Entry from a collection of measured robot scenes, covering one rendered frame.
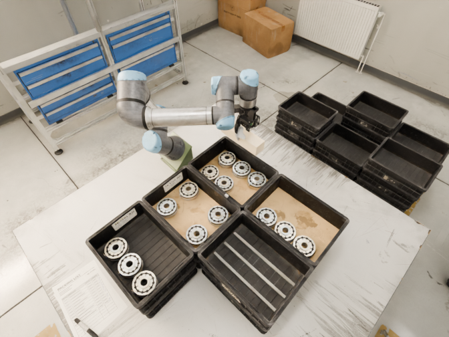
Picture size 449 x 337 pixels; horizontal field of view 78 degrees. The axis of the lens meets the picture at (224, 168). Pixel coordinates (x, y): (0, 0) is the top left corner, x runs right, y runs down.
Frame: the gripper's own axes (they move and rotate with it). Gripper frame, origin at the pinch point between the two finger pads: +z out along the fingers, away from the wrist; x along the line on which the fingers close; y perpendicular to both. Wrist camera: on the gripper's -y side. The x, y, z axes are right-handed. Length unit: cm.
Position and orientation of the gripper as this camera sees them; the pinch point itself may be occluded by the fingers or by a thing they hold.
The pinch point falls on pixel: (242, 134)
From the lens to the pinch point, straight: 139.3
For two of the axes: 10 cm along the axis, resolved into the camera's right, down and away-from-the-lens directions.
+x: 7.1, -5.5, 4.3
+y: 7.0, 5.6, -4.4
